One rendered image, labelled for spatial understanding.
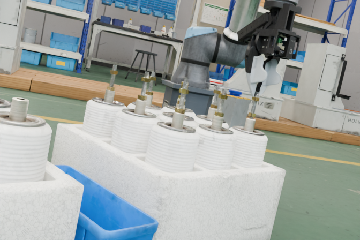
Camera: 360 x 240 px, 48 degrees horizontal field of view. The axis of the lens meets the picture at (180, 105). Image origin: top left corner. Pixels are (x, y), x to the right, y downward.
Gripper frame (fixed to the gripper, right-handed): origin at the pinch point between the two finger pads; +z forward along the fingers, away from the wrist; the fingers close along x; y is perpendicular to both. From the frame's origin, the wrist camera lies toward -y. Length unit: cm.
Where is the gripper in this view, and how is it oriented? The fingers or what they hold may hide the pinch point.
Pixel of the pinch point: (254, 90)
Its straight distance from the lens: 95.8
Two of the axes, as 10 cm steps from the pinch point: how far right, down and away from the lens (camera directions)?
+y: 4.7, 1.9, -8.6
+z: -2.0, 9.7, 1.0
